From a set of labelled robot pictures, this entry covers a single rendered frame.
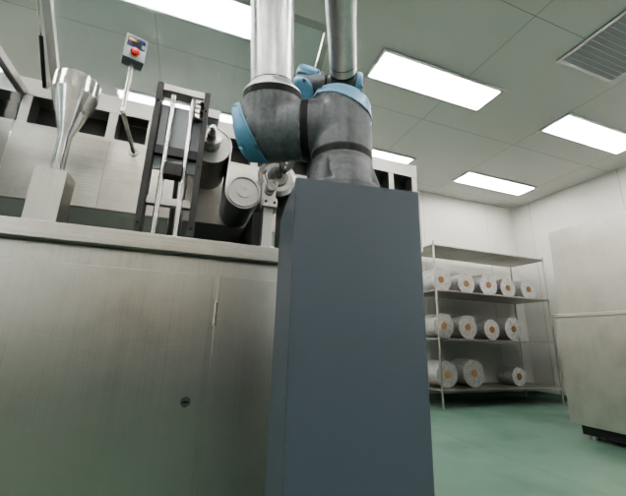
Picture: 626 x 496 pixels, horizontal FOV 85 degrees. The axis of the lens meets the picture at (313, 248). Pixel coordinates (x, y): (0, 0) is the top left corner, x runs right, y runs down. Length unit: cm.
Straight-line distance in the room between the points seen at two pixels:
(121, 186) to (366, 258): 127
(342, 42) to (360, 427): 86
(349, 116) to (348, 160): 9
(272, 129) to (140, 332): 54
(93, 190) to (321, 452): 138
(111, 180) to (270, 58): 106
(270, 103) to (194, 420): 70
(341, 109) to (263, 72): 17
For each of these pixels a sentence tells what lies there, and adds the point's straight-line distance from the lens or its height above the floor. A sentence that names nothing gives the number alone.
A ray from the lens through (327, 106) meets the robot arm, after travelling 67.
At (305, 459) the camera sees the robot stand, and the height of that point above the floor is 52.
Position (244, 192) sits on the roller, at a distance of 128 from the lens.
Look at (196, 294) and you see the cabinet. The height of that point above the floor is 76.
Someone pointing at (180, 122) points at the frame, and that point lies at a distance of 126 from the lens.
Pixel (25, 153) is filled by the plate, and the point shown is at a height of 132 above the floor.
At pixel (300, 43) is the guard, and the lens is 178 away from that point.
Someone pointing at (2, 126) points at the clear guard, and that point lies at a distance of 175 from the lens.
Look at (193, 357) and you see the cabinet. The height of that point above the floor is 62.
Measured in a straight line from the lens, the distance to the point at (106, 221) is 159.
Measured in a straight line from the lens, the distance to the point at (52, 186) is 137.
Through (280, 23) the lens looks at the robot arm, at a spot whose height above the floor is 124.
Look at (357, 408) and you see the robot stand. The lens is 50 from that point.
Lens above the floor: 66
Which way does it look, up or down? 15 degrees up
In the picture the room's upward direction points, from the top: 2 degrees clockwise
